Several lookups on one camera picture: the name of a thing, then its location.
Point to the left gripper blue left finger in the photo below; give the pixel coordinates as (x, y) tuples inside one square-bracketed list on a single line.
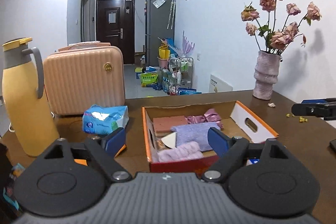
[(112, 171)]

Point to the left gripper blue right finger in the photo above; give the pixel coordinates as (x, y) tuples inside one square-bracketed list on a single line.
[(231, 152)]

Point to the purple towel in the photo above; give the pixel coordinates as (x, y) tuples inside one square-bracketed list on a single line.
[(194, 132)]

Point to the lilac fuzzy headband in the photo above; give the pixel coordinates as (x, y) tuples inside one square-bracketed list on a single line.
[(184, 152)]

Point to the pink satin bow scrunchie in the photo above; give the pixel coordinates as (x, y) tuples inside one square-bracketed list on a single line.
[(209, 116)]

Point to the blue white book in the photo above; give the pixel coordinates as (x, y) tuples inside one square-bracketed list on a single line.
[(252, 161)]

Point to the orange cardboard flap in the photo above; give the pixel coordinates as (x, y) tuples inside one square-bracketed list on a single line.
[(92, 154)]

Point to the blue tissue pack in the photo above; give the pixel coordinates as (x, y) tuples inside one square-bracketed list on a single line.
[(104, 120)]

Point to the orange red cardboard box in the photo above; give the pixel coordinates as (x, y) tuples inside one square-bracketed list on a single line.
[(237, 119)]

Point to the white triangular card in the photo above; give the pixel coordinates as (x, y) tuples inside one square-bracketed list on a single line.
[(170, 140)]

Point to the pink textured vase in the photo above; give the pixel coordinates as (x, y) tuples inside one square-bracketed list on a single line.
[(266, 74)]

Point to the pink ribbed suitcase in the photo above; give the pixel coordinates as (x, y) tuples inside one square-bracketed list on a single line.
[(76, 79)]

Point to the green product bag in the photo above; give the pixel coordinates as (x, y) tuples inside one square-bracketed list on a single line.
[(148, 79)]

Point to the cluttered storage trolley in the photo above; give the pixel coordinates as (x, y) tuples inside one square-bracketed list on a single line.
[(178, 72)]

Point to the dried pink flower bouquet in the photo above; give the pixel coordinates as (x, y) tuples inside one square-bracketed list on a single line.
[(274, 24)]

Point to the dark brown entrance door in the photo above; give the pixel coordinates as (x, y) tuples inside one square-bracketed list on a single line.
[(115, 24)]

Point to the grey refrigerator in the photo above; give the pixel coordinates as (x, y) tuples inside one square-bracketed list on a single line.
[(156, 22)]

